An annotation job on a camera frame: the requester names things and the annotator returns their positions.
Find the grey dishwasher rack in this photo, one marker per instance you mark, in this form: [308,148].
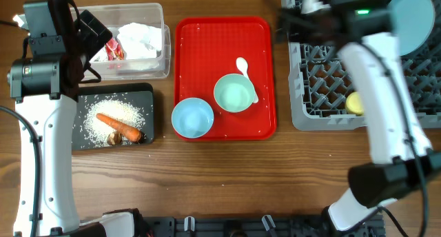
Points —
[319,84]

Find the yellow cup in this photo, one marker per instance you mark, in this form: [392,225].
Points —
[353,104]

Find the clear plastic bin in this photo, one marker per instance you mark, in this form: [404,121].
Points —
[116,16]

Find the red serving tray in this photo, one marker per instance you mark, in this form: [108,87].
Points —
[206,48]

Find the white rice pile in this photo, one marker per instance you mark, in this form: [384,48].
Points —
[96,132]

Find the white plastic spoon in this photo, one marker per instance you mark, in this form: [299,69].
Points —
[244,70]

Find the light blue plate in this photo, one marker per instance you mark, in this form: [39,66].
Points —
[413,21]

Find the mint green bowl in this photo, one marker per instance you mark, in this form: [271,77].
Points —
[234,93]

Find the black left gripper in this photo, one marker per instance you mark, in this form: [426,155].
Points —
[94,43]

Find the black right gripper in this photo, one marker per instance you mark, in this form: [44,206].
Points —
[287,22]

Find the brown food scrap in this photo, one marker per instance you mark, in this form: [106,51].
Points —
[115,138]

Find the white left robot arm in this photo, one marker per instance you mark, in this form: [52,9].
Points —
[44,84]

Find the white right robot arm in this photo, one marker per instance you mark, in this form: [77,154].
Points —
[402,159]

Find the orange carrot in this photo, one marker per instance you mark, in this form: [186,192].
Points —
[129,132]

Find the red snack wrapper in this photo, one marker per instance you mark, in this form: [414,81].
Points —
[114,50]

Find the black tray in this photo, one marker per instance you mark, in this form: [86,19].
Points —
[137,94]

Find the light blue bowl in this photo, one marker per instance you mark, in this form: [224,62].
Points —
[192,118]

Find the white paper napkin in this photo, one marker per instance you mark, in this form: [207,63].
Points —
[138,41]

